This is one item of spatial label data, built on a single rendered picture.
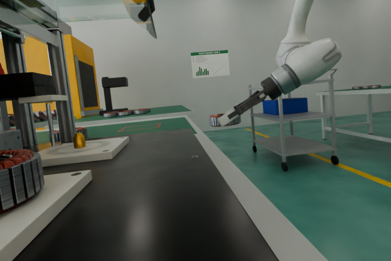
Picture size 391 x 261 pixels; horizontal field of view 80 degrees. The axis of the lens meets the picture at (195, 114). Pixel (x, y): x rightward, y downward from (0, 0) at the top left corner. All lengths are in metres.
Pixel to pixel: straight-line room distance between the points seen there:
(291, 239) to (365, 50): 7.38
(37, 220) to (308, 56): 0.75
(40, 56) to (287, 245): 4.11
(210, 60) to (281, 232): 5.53
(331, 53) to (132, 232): 0.75
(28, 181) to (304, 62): 0.73
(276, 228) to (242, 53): 5.73
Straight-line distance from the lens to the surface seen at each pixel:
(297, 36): 0.94
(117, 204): 0.22
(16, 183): 0.23
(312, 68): 0.80
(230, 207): 0.19
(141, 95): 5.56
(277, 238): 0.20
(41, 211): 0.21
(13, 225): 0.21
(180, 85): 5.53
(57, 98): 0.47
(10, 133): 0.54
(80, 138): 0.47
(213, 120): 0.79
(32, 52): 4.24
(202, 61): 5.64
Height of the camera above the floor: 0.85
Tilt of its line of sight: 4 degrees down
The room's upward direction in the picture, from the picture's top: 5 degrees counter-clockwise
